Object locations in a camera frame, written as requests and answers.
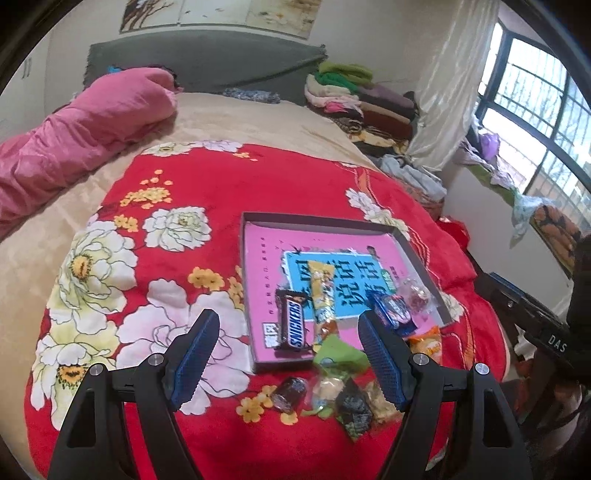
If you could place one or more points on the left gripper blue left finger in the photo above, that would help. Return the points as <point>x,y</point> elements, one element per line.
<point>187,357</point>

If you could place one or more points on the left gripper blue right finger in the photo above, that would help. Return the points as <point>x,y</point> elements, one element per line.
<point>389,356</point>

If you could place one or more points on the blue Oreo cookie packet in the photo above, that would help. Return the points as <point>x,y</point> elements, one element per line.
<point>395,313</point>

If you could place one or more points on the clear golden snack packet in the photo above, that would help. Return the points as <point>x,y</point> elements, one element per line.
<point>383,410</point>

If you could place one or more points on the green snack packet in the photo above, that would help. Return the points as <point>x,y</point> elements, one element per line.
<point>338,359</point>

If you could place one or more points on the black green pea packet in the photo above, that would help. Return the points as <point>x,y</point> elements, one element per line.
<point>352,410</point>

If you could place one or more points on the yellow cartoon snack bar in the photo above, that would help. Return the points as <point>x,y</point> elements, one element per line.
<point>323,300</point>

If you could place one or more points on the Snickers bar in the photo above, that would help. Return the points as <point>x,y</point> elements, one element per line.
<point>293,335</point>

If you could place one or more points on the orange rice cracker packet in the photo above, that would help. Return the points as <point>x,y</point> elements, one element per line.
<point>428,343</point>

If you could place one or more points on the clear red candy packet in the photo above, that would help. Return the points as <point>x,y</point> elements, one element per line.
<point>417,296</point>

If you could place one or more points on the clothes on windowsill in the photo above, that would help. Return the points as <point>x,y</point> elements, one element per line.
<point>560,216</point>

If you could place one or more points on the pink and blue book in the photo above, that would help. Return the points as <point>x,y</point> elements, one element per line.
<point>307,278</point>

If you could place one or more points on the small dark wrapped candy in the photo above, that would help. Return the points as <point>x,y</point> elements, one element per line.
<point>289,394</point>

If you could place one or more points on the grey shallow tray box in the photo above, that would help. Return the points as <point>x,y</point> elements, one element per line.
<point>275,249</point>

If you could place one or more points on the red floral blanket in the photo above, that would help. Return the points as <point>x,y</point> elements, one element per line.
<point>167,242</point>

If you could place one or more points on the red plastic bag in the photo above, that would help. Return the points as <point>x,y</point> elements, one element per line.
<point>456,229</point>

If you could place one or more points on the stack of folded clothes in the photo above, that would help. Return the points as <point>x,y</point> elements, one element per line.
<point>378,120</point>

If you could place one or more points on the pink quilt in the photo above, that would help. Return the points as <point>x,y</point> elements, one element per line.
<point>114,112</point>

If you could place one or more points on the dark patterned pillow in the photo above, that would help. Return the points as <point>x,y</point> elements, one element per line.
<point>258,96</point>

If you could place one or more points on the cream satin curtain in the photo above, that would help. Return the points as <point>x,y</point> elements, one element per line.
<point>448,88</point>

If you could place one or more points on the grey headboard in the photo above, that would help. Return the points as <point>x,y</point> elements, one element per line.
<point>211,61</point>

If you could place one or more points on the window with black frame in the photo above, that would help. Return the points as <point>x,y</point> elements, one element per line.
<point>529,99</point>

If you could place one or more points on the flower painting on wall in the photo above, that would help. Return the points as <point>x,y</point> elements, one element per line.
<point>294,18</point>

